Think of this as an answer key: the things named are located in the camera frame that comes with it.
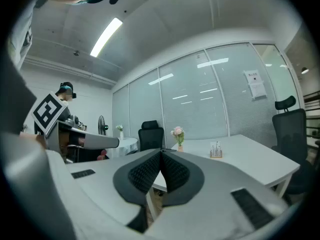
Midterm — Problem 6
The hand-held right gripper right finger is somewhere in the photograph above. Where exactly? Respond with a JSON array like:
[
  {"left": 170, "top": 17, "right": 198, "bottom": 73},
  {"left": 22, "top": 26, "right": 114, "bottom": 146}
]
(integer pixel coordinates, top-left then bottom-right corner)
[{"left": 143, "top": 148, "right": 290, "bottom": 240}]

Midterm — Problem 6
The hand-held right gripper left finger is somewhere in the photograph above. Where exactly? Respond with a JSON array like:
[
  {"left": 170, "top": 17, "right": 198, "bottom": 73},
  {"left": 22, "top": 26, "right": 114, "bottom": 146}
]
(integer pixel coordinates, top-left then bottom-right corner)
[{"left": 46, "top": 148, "right": 162, "bottom": 235}]

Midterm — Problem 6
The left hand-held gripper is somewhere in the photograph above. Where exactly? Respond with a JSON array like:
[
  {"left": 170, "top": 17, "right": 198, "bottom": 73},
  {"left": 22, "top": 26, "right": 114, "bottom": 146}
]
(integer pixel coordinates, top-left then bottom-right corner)
[{"left": 31, "top": 91, "right": 121, "bottom": 164}]

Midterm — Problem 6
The person's left forearm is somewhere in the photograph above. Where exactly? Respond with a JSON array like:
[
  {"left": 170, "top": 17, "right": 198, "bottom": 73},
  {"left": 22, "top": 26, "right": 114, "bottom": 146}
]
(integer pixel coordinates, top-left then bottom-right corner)
[{"left": 19, "top": 131, "right": 47, "bottom": 149}]

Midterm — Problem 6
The black standing fan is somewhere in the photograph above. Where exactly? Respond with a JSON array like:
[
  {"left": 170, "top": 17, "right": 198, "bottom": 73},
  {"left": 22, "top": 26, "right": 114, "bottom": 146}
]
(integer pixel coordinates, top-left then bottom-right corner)
[{"left": 97, "top": 115, "right": 110, "bottom": 136}]

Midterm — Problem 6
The small white flower vase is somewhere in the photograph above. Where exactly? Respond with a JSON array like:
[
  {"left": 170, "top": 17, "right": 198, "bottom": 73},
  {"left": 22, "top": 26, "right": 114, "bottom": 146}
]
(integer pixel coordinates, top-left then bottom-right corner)
[{"left": 115, "top": 123, "right": 125, "bottom": 140}]

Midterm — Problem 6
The round table with white cloth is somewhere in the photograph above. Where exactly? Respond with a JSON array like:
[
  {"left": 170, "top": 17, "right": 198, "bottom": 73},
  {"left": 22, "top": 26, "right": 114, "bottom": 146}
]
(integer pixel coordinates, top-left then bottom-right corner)
[{"left": 107, "top": 136, "right": 140, "bottom": 160}]

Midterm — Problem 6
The wooden card holder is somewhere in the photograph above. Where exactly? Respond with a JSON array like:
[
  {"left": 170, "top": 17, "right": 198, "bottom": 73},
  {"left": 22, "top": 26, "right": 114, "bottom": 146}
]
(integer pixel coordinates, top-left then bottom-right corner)
[{"left": 209, "top": 140, "right": 224, "bottom": 159}]

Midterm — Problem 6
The black office chair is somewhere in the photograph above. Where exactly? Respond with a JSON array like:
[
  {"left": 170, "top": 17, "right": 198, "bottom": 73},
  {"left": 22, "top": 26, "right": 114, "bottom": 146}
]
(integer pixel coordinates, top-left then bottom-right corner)
[
  {"left": 271, "top": 95, "right": 320, "bottom": 202},
  {"left": 137, "top": 120, "right": 165, "bottom": 152}
]

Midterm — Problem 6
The pink vase with flowers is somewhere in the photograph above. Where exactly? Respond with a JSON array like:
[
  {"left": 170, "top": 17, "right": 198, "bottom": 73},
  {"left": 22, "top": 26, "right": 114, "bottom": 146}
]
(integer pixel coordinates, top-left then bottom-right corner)
[{"left": 170, "top": 125, "right": 186, "bottom": 153}]

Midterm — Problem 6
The long ceiling light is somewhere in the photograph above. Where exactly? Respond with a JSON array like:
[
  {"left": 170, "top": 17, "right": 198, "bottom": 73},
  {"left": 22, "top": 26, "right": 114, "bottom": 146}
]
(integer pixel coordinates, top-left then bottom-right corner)
[{"left": 89, "top": 17, "right": 124, "bottom": 58}]

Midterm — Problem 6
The paper holder on glass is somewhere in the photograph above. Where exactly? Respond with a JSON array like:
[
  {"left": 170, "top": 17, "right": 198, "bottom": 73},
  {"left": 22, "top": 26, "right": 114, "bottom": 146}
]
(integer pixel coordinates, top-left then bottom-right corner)
[{"left": 243, "top": 69, "right": 268, "bottom": 101}]

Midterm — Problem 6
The black metal rack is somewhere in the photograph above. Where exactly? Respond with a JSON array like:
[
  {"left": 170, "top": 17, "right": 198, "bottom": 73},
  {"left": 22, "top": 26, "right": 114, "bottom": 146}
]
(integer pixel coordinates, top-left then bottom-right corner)
[{"left": 302, "top": 90, "right": 320, "bottom": 145}]

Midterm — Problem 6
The person's flower print shirt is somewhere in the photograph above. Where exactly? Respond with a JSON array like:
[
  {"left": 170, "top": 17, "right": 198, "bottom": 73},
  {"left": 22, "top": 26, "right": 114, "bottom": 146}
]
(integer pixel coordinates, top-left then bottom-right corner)
[{"left": 7, "top": 0, "right": 48, "bottom": 71}]

